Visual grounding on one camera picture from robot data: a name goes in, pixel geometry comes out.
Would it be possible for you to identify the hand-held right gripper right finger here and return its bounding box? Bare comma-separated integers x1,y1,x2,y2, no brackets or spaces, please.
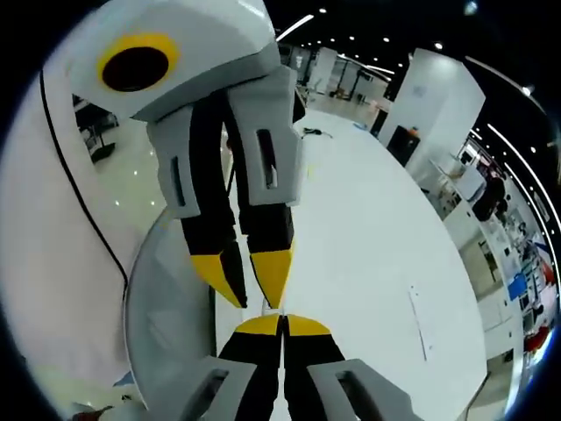
282,313,423,421

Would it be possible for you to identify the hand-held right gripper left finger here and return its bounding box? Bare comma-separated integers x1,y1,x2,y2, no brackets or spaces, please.
181,313,284,421

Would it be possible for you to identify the clear food packaging bag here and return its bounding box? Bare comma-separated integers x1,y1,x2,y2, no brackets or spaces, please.
259,294,288,318

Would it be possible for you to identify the grey mesh office chair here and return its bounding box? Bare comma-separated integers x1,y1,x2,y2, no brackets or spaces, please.
124,209,219,417

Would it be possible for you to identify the black tool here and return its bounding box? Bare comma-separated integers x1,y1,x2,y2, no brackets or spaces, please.
301,125,335,140

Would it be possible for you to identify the black cabinet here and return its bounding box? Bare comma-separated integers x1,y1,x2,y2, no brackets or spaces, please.
387,124,423,168

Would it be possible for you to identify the person's white shirt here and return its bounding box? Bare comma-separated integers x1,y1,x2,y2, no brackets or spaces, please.
0,72,171,392

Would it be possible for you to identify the white square pillar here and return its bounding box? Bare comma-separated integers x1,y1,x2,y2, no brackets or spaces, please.
378,46,486,173

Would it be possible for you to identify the blue panel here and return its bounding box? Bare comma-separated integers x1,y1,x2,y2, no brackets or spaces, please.
507,270,530,303

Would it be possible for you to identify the thin black cable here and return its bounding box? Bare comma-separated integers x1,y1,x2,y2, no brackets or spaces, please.
38,69,131,302

